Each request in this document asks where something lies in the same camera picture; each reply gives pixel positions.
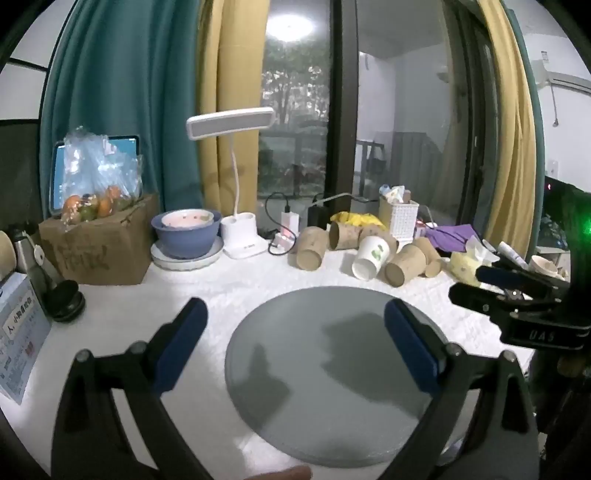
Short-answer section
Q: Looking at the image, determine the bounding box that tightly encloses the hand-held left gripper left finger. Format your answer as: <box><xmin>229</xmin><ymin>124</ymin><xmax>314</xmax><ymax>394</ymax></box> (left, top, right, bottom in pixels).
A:
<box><xmin>51</xmin><ymin>296</ymin><xmax>215</xmax><ymax>480</ymax></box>

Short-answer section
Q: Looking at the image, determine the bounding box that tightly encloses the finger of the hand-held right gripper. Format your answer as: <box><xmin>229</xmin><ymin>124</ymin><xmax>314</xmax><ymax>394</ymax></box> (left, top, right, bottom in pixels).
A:
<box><xmin>449</xmin><ymin>282</ymin><xmax>522</xmax><ymax>324</ymax></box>
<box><xmin>475</xmin><ymin>264</ymin><xmax>571</xmax><ymax>292</ymax></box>

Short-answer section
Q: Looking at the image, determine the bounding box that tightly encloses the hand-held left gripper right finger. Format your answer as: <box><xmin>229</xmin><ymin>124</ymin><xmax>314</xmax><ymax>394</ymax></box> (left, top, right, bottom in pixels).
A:
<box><xmin>379</xmin><ymin>298</ymin><xmax>542</xmax><ymax>480</ymax></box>

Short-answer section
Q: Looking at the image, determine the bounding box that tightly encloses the small beige cup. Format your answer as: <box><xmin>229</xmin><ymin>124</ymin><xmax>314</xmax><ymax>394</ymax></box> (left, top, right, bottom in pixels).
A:
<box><xmin>528</xmin><ymin>255</ymin><xmax>567</xmax><ymax>280</ymax></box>

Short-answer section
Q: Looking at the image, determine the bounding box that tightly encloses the brown paper cup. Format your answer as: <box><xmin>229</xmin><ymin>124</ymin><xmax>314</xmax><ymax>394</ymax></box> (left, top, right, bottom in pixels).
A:
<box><xmin>289</xmin><ymin>226</ymin><xmax>330</xmax><ymax>271</ymax></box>
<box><xmin>412</xmin><ymin>236</ymin><xmax>445</xmax><ymax>278</ymax></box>
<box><xmin>384</xmin><ymin>243</ymin><xmax>428</xmax><ymax>288</ymax></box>
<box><xmin>360</xmin><ymin>224</ymin><xmax>400</xmax><ymax>254</ymax></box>
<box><xmin>328</xmin><ymin>222</ymin><xmax>365</xmax><ymax>251</ymax></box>

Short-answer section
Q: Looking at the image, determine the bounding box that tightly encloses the white paper cup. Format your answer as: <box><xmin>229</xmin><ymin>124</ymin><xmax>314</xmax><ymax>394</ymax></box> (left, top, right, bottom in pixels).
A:
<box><xmin>352</xmin><ymin>235</ymin><xmax>392</xmax><ymax>281</ymax></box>

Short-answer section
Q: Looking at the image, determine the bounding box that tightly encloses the person's left hand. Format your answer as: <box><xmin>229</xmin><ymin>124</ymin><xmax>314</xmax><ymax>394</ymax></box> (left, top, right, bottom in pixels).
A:
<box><xmin>256</xmin><ymin>465</ymin><xmax>313</xmax><ymax>480</ymax></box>

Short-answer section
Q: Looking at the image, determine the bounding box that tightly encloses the white tube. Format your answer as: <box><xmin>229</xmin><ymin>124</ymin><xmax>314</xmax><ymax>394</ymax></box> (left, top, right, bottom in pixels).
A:
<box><xmin>496</xmin><ymin>241</ymin><xmax>530</xmax><ymax>271</ymax></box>

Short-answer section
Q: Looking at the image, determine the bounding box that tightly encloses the yellow patterned pouch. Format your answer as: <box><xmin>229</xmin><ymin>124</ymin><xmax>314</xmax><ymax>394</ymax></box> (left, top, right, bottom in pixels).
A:
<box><xmin>449</xmin><ymin>251</ymin><xmax>486</xmax><ymax>285</ymax></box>

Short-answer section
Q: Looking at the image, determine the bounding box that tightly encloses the white crumpled tissue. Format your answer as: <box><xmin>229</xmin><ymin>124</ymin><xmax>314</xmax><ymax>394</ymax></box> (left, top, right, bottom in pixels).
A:
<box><xmin>465</xmin><ymin>234</ymin><xmax>496</xmax><ymax>260</ymax></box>

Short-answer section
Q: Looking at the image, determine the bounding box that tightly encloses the purple cloth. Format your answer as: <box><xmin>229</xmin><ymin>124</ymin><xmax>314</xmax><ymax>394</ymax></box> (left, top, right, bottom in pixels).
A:
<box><xmin>424</xmin><ymin>224</ymin><xmax>482</xmax><ymax>254</ymax></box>

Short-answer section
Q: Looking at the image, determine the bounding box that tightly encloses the white plate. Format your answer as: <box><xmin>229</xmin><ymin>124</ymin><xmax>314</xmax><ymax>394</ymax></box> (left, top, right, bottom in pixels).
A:
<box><xmin>150</xmin><ymin>237</ymin><xmax>225</xmax><ymax>272</ymax></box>

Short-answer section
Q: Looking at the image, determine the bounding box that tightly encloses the blue bowl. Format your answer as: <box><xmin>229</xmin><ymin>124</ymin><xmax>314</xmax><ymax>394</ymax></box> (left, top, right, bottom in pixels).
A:
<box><xmin>151</xmin><ymin>210</ymin><xmax>223</xmax><ymax>260</ymax></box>

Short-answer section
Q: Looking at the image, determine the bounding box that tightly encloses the white woven basket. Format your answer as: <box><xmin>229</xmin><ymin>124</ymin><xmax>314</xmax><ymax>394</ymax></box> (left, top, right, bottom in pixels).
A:
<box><xmin>379</xmin><ymin>196</ymin><xmax>420</xmax><ymax>240</ymax></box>

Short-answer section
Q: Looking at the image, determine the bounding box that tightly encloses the grey round tray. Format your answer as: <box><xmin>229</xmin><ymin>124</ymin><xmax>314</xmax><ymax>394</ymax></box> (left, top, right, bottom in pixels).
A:
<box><xmin>225</xmin><ymin>286</ymin><xmax>462</xmax><ymax>467</ymax></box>

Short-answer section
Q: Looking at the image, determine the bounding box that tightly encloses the white desk lamp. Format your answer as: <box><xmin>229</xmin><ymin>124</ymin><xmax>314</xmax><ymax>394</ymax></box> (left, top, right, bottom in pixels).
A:
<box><xmin>186</xmin><ymin>107</ymin><xmax>276</xmax><ymax>260</ymax></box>

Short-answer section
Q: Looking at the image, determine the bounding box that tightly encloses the cardboard box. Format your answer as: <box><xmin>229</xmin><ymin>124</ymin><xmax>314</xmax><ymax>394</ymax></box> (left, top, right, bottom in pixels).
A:
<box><xmin>39</xmin><ymin>193</ymin><xmax>160</xmax><ymax>286</ymax></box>

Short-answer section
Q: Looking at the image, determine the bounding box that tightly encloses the pink bowl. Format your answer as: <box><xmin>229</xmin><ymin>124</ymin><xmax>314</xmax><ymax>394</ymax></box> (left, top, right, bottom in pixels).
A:
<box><xmin>161</xmin><ymin>209</ymin><xmax>216</xmax><ymax>230</ymax></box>

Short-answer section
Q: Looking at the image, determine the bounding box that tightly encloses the black round lid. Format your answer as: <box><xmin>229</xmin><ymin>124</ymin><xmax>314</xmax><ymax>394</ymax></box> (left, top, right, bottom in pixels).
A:
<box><xmin>43</xmin><ymin>280</ymin><xmax>86</xmax><ymax>323</ymax></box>

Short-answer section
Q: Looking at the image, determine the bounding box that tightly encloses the yellow curtain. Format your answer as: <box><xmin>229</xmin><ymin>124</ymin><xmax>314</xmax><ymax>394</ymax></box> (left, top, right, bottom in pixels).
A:
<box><xmin>196</xmin><ymin>0</ymin><xmax>271</xmax><ymax>219</ymax></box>
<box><xmin>475</xmin><ymin>0</ymin><xmax>540</xmax><ymax>246</ymax></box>

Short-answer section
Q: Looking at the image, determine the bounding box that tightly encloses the yellow cloth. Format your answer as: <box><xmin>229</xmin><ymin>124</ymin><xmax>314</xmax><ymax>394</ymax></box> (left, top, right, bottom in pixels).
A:
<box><xmin>329</xmin><ymin>211</ymin><xmax>387</xmax><ymax>230</ymax></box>

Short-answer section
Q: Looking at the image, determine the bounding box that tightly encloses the white power strip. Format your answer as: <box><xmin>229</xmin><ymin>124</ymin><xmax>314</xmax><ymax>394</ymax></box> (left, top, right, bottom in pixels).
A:
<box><xmin>269</xmin><ymin>230</ymin><xmax>299</xmax><ymax>256</ymax></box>

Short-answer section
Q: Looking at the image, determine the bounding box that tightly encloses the black power adapter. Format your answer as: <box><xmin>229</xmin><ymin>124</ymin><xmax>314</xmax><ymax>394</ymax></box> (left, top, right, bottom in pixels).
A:
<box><xmin>307</xmin><ymin>205</ymin><xmax>330</xmax><ymax>230</ymax></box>

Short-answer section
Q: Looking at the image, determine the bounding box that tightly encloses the blue and white box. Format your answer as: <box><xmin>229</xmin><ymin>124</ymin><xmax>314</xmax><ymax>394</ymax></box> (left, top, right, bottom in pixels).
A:
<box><xmin>0</xmin><ymin>272</ymin><xmax>53</xmax><ymax>406</ymax></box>

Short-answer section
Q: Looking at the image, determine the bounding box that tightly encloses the steel bottle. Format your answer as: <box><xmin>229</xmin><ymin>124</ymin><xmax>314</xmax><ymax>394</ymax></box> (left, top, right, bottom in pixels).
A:
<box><xmin>9</xmin><ymin>224</ymin><xmax>63</xmax><ymax>296</ymax></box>

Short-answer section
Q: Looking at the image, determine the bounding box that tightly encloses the plastic bag of fruit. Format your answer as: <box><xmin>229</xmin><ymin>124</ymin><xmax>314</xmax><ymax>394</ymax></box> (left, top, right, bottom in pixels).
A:
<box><xmin>60</xmin><ymin>126</ymin><xmax>144</xmax><ymax>225</ymax></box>

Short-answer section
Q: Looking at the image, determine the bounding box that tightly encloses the tablet with lit screen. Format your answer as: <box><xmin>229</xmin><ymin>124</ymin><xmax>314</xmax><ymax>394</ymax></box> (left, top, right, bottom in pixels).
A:
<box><xmin>49</xmin><ymin>135</ymin><xmax>141</xmax><ymax>219</ymax></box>

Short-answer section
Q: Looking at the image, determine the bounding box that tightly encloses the white air conditioner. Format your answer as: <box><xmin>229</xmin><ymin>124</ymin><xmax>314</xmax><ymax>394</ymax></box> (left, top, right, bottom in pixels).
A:
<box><xmin>546</xmin><ymin>71</ymin><xmax>591</xmax><ymax>94</ymax></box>

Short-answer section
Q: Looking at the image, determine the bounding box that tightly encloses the teal curtain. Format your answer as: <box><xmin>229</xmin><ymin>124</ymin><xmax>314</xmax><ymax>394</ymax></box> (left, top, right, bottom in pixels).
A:
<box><xmin>39</xmin><ymin>0</ymin><xmax>206</xmax><ymax>219</ymax></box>

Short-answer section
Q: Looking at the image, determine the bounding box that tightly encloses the white cable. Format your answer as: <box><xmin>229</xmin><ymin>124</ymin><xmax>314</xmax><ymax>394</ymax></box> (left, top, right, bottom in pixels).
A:
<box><xmin>318</xmin><ymin>192</ymin><xmax>380</xmax><ymax>204</ymax></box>

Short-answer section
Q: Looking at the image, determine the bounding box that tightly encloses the black window frame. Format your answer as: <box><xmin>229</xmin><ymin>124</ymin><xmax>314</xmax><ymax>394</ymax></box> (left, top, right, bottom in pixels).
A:
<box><xmin>324</xmin><ymin>0</ymin><xmax>362</xmax><ymax>205</ymax></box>

